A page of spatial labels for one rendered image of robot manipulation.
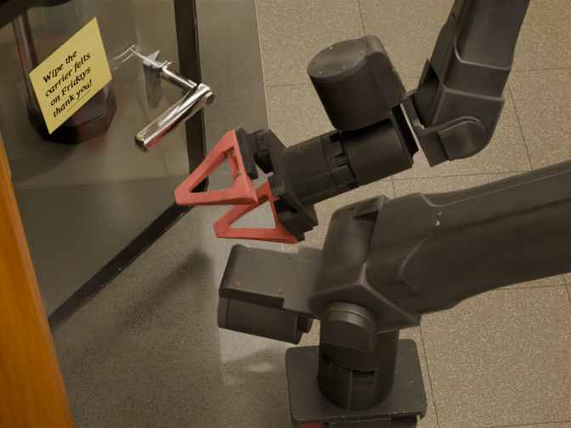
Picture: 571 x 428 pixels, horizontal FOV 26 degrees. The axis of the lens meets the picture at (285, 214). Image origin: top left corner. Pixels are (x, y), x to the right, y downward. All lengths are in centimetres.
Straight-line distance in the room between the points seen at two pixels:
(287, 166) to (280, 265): 26
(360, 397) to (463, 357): 149
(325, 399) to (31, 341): 24
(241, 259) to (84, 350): 44
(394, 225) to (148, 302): 57
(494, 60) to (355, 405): 33
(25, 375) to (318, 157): 31
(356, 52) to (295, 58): 184
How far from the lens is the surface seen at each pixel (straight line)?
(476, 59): 107
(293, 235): 117
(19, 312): 96
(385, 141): 109
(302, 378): 95
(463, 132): 108
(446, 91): 107
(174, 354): 126
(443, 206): 74
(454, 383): 236
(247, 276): 85
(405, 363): 96
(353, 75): 105
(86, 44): 104
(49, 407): 108
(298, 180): 110
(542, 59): 296
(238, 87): 150
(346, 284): 77
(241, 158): 107
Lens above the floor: 199
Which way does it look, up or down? 51 degrees down
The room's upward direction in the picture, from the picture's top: straight up
